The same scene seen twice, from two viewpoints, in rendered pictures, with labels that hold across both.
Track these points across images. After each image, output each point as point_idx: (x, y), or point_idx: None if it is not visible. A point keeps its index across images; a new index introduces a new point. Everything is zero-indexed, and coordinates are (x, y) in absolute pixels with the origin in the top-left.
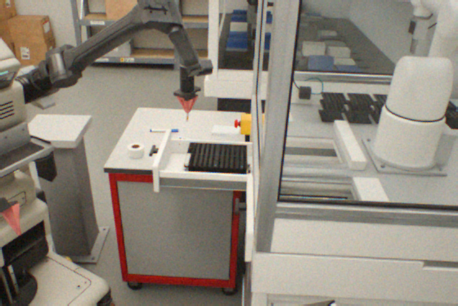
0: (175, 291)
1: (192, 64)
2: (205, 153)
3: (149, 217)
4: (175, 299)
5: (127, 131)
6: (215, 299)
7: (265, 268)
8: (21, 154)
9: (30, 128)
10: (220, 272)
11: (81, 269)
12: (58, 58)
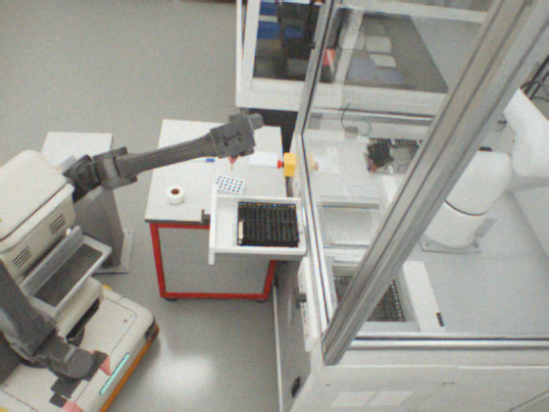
0: (210, 300)
1: None
2: (256, 218)
3: (189, 253)
4: (211, 309)
5: None
6: (248, 306)
7: (328, 373)
8: (80, 264)
9: (47, 157)
10: (255, 288)
11: (124, 300)
12: (110, 164)
